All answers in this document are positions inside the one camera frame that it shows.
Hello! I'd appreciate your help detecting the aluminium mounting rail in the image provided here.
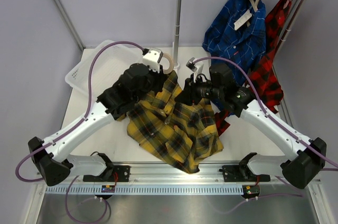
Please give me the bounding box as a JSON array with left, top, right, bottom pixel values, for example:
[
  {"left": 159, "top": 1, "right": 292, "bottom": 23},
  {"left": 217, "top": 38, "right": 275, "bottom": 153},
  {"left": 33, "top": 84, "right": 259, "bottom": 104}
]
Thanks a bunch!
[{"left": 34, "top": 162, "right": 322, "bottom": 184}]

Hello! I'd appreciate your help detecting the blue plaid shirt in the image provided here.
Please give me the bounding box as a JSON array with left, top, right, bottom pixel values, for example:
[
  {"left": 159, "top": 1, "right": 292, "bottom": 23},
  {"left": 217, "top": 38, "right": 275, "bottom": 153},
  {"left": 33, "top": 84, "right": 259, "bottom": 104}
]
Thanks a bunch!
[{"left": 202, "top": 0, "right": 266, "bottom": 73}]

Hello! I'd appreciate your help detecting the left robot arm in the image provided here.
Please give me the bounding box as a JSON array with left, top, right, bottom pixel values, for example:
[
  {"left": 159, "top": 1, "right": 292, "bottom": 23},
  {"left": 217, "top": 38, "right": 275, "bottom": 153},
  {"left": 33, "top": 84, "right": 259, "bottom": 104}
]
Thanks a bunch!
[{"left": 28, "top": 63, "right": 167, "bottom": 186}]

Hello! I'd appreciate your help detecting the white plastic basket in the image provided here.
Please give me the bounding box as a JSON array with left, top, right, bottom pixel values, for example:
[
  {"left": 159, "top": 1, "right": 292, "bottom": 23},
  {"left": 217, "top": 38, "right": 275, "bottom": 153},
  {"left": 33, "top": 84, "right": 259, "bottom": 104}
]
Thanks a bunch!
[{"left": 65, "top": 40, "right": 142, "bottom": 99}]

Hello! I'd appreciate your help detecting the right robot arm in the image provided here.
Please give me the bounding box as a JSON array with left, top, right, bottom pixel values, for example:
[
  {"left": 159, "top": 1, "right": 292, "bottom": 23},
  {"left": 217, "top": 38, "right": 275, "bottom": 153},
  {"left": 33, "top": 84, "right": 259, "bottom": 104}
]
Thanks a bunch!
[{"left": 175, "top": 59, "right": 327, "bottom": 189}]

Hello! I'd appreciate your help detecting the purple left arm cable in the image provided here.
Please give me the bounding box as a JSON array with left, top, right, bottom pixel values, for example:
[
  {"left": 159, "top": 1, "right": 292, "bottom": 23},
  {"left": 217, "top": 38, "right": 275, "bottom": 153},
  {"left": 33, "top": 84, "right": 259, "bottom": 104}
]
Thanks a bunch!
[{"left": 15, "top": 40, "right": 148, "bottom": 222}]

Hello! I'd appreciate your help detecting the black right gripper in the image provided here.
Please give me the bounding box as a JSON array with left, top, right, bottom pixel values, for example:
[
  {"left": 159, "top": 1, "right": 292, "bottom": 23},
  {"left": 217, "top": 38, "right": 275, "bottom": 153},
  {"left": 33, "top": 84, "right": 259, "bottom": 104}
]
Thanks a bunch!
[{"left": 175, "top": 73, "right": 223, "bottom": 106}]

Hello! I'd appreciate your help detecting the red plaid shirt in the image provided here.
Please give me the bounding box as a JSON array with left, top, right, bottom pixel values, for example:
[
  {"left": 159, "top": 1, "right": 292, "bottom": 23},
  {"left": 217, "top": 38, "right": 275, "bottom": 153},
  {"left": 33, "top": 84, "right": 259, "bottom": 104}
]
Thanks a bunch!
[{"left": 213, "top": 0, "right": 293, "bottom": 137}]

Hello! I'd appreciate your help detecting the yellow plaid shirt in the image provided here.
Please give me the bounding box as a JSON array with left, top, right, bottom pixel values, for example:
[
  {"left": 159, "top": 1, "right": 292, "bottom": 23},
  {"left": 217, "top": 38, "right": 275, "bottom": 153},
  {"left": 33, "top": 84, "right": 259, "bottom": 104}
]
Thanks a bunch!
[{"left": 119, "top": 71, "right": 223, "bottom": 174}]

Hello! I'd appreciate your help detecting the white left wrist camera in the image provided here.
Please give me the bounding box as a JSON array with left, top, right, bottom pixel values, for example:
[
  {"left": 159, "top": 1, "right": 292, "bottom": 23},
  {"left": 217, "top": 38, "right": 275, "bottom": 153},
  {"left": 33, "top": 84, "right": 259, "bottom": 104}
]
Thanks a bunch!
[{"left": 142, "top": 48, "right": 163, "bottom": 73}]

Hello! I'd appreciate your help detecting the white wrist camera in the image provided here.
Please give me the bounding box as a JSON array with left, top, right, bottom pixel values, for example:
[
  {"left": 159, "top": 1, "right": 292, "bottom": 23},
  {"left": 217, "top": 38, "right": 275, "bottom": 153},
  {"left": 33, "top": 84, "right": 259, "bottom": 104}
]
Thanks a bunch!
[
  {"left": 142, "top": 48, "right": 163, "bottom": 73},
  {"left": 186, "top": 58, "right": 204, "bottom": 83}
]

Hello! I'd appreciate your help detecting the white slotted cable duct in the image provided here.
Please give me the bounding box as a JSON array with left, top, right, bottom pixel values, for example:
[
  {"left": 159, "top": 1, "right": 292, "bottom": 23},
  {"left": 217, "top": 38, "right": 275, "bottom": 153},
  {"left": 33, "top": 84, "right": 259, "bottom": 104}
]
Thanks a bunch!
[{"left": 46, "top": 184, "right": 244, "bottom": 195}]

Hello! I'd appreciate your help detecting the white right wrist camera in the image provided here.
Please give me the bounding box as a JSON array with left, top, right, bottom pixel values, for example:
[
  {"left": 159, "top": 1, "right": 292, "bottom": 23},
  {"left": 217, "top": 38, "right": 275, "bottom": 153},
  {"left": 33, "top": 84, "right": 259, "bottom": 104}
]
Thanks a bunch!
[{"left": 186, "top": 58, "right": 204, "bottom": 83}]

